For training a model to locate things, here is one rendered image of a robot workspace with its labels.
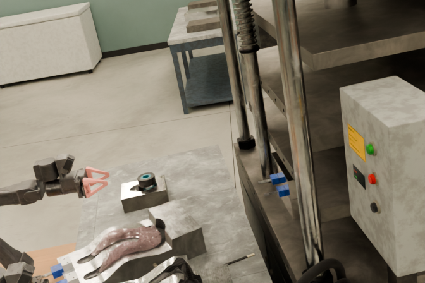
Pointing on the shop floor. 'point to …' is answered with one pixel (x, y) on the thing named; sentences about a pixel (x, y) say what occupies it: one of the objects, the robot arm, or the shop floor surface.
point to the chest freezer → (48, 43)
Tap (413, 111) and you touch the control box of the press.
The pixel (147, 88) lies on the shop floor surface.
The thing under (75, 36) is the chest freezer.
